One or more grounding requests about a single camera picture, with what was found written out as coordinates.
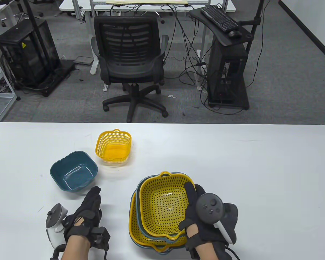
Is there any medium blue basin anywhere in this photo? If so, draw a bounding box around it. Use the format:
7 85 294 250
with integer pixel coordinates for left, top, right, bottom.
136 173 198 241

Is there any small yellow drain basket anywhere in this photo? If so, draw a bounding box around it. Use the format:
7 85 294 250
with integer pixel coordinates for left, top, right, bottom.
95 129 132 164

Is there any black computer tower cart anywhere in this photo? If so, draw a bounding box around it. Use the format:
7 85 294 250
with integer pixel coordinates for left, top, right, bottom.
207 41 250 111

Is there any white office desk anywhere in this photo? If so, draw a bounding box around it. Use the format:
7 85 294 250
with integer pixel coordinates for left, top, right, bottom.
59 0 236 91

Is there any bundle of black floor cables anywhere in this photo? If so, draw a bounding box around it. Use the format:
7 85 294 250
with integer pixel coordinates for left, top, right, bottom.
162 4 214 87

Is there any grey white left hand controller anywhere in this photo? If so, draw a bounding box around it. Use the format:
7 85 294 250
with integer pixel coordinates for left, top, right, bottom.
45 203 68 260

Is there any black mesh office chair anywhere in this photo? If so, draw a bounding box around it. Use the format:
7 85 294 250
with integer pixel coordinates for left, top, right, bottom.
91 15 169 124

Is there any black keyboard tray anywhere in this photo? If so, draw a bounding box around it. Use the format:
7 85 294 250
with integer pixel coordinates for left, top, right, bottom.
189 7 255 46

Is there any black stand pole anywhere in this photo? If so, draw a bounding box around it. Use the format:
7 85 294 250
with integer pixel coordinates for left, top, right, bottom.
239 0 265 53
24 0 56 73

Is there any medium yellow drain basket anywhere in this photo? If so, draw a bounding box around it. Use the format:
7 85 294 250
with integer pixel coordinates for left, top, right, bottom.
139 171 196 235

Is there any person's left hand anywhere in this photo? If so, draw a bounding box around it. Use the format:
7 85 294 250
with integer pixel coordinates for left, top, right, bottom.
63 186 103 243

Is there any person's left forearm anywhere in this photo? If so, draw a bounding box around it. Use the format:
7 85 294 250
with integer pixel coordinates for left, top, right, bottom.
61 235 92 260

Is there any large yellow drain basket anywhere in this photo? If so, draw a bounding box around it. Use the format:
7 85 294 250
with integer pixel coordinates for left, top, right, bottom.
130 190 188 251

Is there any person's right hand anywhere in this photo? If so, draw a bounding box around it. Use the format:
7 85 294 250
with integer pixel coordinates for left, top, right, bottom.
179 182 238 254

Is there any person's right forearm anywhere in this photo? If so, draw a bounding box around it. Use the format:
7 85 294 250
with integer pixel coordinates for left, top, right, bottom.
191 241 241 260

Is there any grey flat floor device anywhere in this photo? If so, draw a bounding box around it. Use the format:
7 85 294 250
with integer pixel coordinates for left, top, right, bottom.
73 56 94 65

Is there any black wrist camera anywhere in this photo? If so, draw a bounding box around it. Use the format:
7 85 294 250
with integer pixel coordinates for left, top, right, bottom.
91 227 110 251

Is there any grey white right hand controller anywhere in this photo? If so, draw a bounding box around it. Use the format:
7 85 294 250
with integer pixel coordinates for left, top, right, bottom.
196 193 233 243

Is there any white metal rack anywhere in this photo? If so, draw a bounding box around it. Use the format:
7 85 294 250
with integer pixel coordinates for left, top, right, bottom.
0 41 18 122

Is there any grey white hand controller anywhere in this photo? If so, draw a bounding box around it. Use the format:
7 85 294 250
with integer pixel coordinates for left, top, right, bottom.
45 203 68 260
196 193 233 243

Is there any black equipment cabinet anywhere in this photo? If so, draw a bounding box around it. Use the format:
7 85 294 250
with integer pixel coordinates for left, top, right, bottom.
0 18 76 97

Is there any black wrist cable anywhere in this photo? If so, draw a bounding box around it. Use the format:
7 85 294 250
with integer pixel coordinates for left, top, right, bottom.
225 245 241 260

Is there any black keyboard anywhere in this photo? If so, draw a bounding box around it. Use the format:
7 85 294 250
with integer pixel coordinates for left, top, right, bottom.
200 5 239 33

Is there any large blue basin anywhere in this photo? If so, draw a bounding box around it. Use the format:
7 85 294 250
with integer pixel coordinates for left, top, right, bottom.
129 190 188 255

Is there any small blue basin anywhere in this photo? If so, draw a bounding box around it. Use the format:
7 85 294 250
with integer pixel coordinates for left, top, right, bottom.
50 151 98 193

